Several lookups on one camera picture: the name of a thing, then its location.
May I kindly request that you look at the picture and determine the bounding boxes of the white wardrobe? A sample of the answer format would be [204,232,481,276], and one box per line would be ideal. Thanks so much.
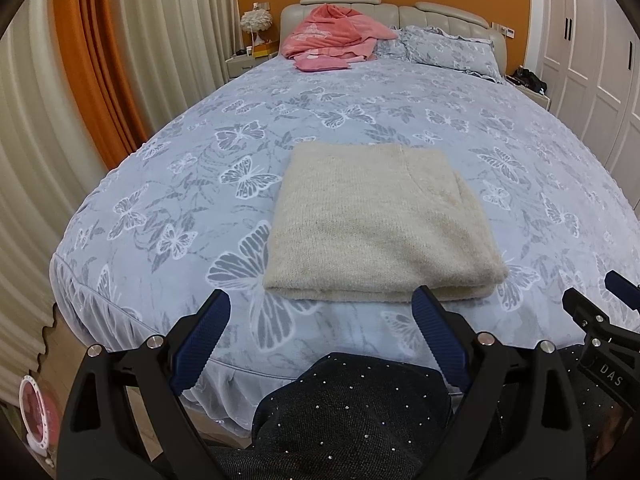
[532,0,639,196]

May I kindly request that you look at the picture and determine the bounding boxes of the cream knitted sweater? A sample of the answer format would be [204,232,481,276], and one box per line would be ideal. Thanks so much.
[264,142,509,302]

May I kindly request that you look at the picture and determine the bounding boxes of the white left nightstand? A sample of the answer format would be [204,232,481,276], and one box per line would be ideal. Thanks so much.
[226,52,278,80]

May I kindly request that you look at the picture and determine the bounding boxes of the orange curtain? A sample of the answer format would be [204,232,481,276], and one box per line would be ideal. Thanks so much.
[52,0,149,169]

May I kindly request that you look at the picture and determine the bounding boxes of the yellow box on nightstand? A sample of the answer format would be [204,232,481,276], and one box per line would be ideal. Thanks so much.
[252,41,279,58]

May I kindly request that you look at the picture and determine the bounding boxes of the white right nightstand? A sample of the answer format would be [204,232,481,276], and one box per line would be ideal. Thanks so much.
[506,76,551,110]

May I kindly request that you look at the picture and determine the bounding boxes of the black sparkly trousers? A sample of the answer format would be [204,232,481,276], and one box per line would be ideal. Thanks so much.
[199,343,640,480]

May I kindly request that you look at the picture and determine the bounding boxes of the black item on nightstand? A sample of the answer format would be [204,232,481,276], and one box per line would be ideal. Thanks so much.
[510,66,548,94]

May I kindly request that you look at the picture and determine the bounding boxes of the cream curtain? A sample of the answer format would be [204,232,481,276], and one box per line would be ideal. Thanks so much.
[1,0,242,404]

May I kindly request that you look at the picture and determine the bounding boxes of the grey butterfly pillow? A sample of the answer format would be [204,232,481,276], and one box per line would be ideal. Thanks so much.
[373,25,503,84]

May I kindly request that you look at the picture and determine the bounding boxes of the beige leather headboard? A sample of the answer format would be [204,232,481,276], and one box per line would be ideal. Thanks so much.
[280,0,508,76]

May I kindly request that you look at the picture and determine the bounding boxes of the white nightstand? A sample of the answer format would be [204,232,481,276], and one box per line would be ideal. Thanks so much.
[226,52,278,80]
[506,76,551,110]

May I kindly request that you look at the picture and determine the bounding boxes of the pink garment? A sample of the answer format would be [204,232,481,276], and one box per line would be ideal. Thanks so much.
[280,3,398,73]

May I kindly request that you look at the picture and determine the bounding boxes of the pink round fan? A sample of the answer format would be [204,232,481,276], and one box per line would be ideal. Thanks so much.
[18,375,60,460]

